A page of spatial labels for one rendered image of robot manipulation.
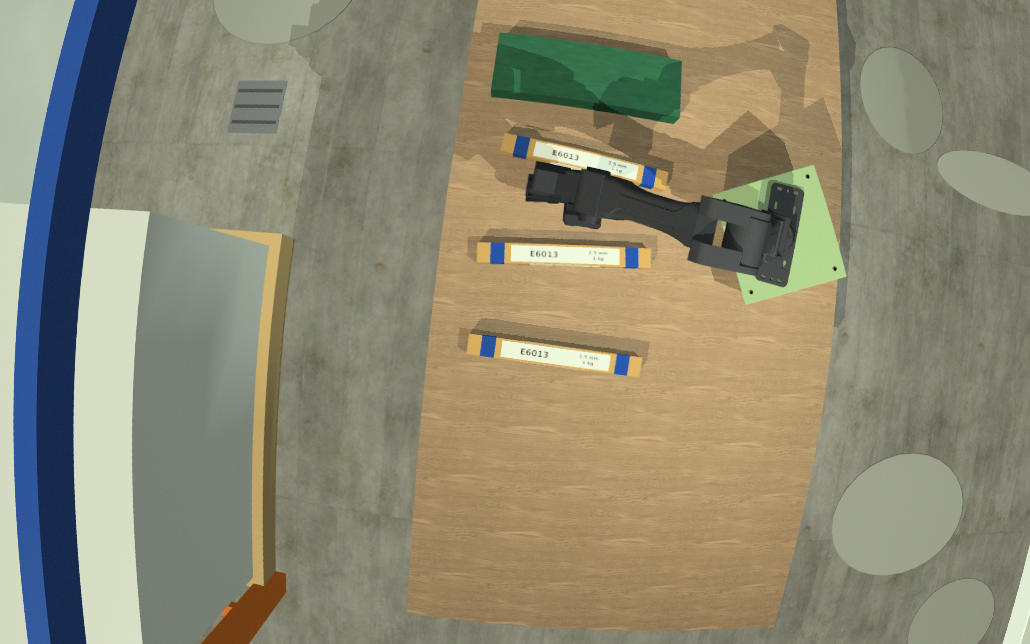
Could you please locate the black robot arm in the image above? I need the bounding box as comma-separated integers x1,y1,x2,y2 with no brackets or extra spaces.
525,161,804,287

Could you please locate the tan welding electrode pack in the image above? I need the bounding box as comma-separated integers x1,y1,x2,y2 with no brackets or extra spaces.
500,133,668,192
467,333,642,377
477,242,651,269

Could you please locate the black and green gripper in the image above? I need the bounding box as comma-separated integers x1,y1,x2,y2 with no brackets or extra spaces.
563,169,600,229

